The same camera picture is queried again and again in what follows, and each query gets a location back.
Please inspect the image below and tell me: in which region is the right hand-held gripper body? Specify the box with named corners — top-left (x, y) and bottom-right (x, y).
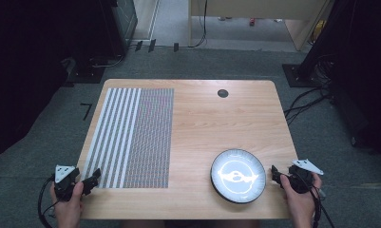
top-left (287, 159), bottom-right (325, 195)

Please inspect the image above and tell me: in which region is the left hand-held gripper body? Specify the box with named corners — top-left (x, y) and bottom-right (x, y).
top-left (52, 163), bottom-right (82, 203)

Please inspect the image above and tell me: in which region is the white plate with dark rim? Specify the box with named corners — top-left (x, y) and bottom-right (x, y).
top-left (209, 148), bottom-right (268, 204)

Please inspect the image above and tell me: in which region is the person's right hand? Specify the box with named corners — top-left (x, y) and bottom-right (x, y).
top-left (279, 172), bottom-right (323, 220)

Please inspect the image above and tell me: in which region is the person's left hand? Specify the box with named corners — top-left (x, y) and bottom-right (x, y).
top-left (49, 181), bottom-right (86, 223)

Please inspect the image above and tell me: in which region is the grey striped placemat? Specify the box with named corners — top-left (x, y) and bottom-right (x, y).
top-left (81, 87), bottom-right (175, 190)

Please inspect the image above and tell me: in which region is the black stand base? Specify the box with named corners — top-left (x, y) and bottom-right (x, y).
top-left (64, 56), bottom-right (107, 86)
top-left (281, 63), bottom-right (326, 88)

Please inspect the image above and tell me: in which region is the yellow object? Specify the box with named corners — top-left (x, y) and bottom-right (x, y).
top-left (311, 19), bottom-right (327, 45)

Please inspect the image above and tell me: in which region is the dark glass cabinet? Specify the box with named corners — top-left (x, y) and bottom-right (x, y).
top-left (110, 0), bottom-right (139, 48)

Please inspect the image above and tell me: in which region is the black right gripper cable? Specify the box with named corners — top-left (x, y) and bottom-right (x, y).
top-left (300, 172), bottom-right (336, 228)

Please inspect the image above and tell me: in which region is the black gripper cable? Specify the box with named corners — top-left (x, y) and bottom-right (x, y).
top-left (37, 175), bottom-right (58, 228)
top-left (300, 172), bottom-right (336, 228)

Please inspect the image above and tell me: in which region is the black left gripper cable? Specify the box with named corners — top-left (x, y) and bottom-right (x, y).
top-left (37, 175), bottom-right (58, 228)

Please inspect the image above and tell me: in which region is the bundle of black floor cables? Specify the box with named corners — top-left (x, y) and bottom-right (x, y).
top-left (283, 84), bottom-right (333, 126)

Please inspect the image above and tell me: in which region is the black hanging cable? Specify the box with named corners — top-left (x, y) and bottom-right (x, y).
top-left (187, 0), bottom-right (209, 49)

